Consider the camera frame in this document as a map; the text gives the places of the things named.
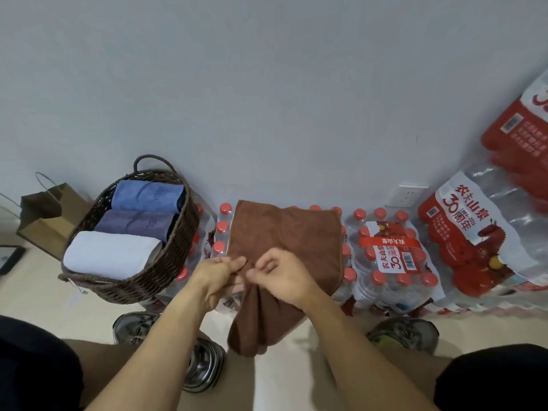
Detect person's right forearm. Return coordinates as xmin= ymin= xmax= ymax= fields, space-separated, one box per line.
xmin=299 ymin=289 xmax=441 ymax=411

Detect dark grey towel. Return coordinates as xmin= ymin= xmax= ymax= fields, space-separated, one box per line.
xmin=94 ymin=208 xmax=180 ymax=244

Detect brown towel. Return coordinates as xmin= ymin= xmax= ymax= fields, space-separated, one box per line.
xmin=226 ymin=199 xmax=344 ymax=358

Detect white wall socket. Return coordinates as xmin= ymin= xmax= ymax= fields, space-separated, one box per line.
xmin=385 ymin=183 xmax=430 ymax=209

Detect person's grey shoe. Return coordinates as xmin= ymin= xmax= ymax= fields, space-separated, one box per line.
xmin=365 ymin=316 xmax=441 ymax=356
xmin=112 ymin=311 xmax=227 ymax=395

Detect person's left grey shoe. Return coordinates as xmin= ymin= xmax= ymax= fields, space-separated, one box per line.
xmin=112 ymin=311 xmax=227 ymax=395

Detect cream towel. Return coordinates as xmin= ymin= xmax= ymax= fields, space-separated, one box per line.
xmin=62 ymin=230 xmax=164 ymax=280

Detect person's right hand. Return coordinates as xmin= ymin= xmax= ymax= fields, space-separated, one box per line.
xmin=245 ymin=247 xmax=323 ymax=312

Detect light blue towel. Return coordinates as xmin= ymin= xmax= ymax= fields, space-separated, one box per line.
xmin=111 ymin=179 xmax=186 ymax=213

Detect person's right grey shoe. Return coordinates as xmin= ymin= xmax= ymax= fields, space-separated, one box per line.
xmin=365 ymin=316 xmax=441 ymax=356

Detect person's left forearm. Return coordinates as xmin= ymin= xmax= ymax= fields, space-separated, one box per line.
xmin=84 ymin=286 xmax=216 ymax=411

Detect brown paper bag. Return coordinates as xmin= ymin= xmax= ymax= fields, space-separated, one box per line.
xmin=0 ymin=171 xmax=95 ymax=261

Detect dark brown wicker basket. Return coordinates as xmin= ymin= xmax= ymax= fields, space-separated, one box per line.
xmin=58 ymin=154 xmax=201 ymax=306

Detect person's left hand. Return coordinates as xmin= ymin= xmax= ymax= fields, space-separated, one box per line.
xmin=187 ymin=255 xmax=248 ymax=313

